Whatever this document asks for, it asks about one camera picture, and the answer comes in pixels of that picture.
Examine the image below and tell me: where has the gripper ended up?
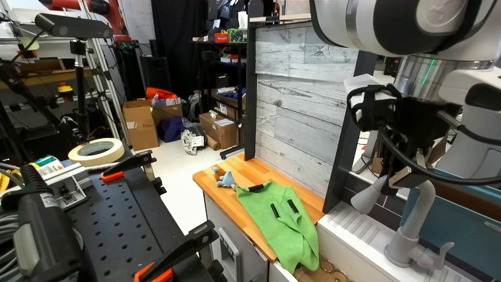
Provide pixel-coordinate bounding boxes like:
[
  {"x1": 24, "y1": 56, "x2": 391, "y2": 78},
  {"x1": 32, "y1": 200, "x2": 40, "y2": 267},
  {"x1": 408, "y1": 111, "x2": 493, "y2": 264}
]
[{"x1": 378, "y1": 97, "x2": 463, "y2": 196}]

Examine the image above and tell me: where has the grey faucet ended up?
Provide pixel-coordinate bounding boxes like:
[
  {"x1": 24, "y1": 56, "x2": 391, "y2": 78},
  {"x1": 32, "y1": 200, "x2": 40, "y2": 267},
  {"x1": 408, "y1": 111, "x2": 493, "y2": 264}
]
[{"x1": 351, "y1": 175, "x2": 455, "y2": 271}]

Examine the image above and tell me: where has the grey faucet lever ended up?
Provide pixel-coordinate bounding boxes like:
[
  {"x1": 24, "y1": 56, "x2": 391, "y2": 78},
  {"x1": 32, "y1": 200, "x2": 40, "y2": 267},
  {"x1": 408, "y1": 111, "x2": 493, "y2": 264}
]
[{"x1": 420, "y1": 241, "x2": 455, "y2": 271}]

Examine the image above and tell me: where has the white toy sink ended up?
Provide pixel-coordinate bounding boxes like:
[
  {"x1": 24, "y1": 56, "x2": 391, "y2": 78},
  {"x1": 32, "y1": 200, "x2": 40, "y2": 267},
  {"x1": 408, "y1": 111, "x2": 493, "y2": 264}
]
[{"x1": 316, "y1": 201, "x2": 484, "y2": 282}]

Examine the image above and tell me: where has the teal panel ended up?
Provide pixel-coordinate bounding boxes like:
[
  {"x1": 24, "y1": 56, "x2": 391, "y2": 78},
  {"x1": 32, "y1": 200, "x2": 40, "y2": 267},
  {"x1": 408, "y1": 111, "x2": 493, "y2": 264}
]
[{"x1": 399, "y1": 168, "x2": 501, "y2": 282}]

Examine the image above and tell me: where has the toy kitchen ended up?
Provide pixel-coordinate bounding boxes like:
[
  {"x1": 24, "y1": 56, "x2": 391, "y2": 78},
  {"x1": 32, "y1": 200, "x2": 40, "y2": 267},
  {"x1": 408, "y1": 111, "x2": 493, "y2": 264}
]
[{"x1": 193, "y1": 16, "x2": 501, "y2": 282}]

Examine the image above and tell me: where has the green cloth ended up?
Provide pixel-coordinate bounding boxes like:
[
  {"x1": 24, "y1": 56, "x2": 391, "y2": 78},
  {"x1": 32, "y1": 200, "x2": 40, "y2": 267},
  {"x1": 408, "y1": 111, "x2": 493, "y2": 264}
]
[{"x1": 236, "y1": 181, "x2": 320, "y2": 274}]

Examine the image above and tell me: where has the blue plush toy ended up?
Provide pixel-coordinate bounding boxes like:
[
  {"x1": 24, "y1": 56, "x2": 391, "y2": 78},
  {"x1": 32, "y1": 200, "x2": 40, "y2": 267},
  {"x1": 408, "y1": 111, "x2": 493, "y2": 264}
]
[{"x1": 213, "y1": 166, "x2": 238, "y2": 192}]

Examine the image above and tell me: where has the cardboard box with label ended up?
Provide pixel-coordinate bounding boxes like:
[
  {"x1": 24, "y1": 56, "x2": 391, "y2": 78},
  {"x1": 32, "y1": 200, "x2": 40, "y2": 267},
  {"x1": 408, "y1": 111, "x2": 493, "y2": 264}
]
[{"x1": 198, "y1": 112, "x2": 239, "y2": 150}]

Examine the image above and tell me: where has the cardboard tube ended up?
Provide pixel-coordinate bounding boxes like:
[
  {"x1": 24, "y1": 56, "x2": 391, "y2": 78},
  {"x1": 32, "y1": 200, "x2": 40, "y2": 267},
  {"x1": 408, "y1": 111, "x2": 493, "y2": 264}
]
[{"x1": 205, "y1": 135, "x2": 222, "y2": 152}]

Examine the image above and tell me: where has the black shelf rack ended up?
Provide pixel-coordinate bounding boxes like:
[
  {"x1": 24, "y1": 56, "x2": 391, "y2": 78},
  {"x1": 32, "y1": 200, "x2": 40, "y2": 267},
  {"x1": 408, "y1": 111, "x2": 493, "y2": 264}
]
[{"x1": 193, "y1": 37, "x2": 252, "y2": 160}]

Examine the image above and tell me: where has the green box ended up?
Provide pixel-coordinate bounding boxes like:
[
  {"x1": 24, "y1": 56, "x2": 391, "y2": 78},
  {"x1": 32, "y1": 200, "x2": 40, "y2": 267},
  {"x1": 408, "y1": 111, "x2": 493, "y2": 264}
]
[{"x1": 227, "y1": 28, "x2": 248, "y2": 43}]

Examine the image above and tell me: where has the white plastic gadget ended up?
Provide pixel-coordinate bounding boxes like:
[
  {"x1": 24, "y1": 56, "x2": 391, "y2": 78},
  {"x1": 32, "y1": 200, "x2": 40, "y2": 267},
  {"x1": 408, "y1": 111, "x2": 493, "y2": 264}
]
[{"x1": 180, "y1": 128, "x2": 205, "y2": 155}]

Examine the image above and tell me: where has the dark blue bag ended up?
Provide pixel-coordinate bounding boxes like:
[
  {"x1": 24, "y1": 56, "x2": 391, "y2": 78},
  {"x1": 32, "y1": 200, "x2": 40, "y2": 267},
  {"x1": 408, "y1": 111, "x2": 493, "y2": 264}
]
[{"x1": 157, "y1": 116, "x2": 186, "y2": 143}]

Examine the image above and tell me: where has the open cardboard box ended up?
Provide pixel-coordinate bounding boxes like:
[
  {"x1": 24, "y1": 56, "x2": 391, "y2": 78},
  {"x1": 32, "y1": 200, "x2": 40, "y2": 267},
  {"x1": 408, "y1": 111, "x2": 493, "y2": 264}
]
[{"x1": 152, "y1": 98, "x2": 184, "y2": 127}]

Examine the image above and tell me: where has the black and orange clamp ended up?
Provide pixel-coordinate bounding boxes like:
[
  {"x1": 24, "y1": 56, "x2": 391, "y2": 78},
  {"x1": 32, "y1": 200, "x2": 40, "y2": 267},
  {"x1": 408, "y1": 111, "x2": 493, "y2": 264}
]
[
  {"x1": 99, "y1": 150, "x2": 157, "y2": 183},
  {"x1": 134, "y1": 220, "x2": 220, "y2": 282}
]

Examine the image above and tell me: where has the orange bag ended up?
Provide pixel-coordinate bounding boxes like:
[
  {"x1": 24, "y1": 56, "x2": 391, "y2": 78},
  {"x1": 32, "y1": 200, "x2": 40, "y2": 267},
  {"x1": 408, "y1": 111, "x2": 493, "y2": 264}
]
[{"x1": 145, "y1": 87, "x2": 179, "y2": 101}]

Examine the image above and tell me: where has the black curtain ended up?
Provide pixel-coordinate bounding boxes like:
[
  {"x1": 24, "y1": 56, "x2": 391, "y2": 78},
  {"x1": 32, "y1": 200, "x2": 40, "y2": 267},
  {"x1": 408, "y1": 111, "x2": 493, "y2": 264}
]
[{"x1": 151, "y1": 0, "x2": 209, "y2": 100}]

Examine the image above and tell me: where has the tall cardboard box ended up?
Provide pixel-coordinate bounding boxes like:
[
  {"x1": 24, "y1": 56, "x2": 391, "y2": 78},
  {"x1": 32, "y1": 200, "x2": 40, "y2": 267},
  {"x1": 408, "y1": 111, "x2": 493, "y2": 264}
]
[{"x1": 122, "y1": 100, "x2": 159, "y2": 152}]

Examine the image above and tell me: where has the whiteboard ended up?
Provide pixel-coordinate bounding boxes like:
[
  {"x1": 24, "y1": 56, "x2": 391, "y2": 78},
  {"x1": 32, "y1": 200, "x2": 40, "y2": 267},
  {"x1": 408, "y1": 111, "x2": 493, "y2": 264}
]
[{"x1": 119, "y1": 0, "x2": 156, "y2": 44}]

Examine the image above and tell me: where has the masking tape roll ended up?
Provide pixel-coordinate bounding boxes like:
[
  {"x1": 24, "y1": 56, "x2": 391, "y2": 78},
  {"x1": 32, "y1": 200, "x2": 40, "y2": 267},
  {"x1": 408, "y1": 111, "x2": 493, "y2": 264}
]
[{"x1": 68, "y1": 137, "x2": 125, "y2": 167}]

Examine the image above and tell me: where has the grey metal box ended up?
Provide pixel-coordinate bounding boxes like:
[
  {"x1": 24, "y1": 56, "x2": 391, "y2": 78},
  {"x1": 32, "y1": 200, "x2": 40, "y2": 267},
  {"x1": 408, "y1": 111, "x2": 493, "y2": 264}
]
[{"x1": 39, "y1": 163, "x2": 93, "y2": 210}]

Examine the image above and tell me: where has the white and green packet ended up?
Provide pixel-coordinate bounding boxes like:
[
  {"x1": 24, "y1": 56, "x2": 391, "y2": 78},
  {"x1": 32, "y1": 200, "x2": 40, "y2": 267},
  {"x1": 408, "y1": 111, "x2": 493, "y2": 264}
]
[{"x1": 33, "y1": 155, "x2": 65, "y2": 177}]

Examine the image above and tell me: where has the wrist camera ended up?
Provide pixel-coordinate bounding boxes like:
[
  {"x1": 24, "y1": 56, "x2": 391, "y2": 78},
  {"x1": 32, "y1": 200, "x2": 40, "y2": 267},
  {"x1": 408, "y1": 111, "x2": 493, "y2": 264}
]
[{"x1": 346, "y1": 84, "x2": 404, "y2": 132}]

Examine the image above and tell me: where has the aluminium frame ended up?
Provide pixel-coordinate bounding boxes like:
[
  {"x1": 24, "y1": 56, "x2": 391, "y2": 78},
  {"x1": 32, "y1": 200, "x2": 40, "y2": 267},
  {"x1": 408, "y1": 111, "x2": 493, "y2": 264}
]
[{"x1": 77, "y1": 0, "x2": 132, "y2": 146}]

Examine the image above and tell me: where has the camera on mount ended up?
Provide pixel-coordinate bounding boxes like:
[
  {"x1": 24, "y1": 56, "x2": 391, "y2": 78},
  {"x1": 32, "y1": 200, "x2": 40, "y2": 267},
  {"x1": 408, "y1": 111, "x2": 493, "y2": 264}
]
[{"x1": 34, "y1": 13, "x2": 114, "y2": 145}]

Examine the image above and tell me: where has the large black cable plug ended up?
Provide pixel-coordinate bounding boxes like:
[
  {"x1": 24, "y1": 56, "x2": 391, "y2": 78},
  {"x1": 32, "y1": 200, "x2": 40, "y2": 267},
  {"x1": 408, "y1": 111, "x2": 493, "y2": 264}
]
[{"x1": 0, "y1": 163, "x2": 85, "y2": 282}]

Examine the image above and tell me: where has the coil of grey cable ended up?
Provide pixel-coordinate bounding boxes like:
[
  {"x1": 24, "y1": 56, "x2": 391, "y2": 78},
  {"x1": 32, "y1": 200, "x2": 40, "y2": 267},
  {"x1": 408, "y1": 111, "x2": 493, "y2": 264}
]
[{"x1": 0, "y1": 211, "x2": 22, "y2": 282}]

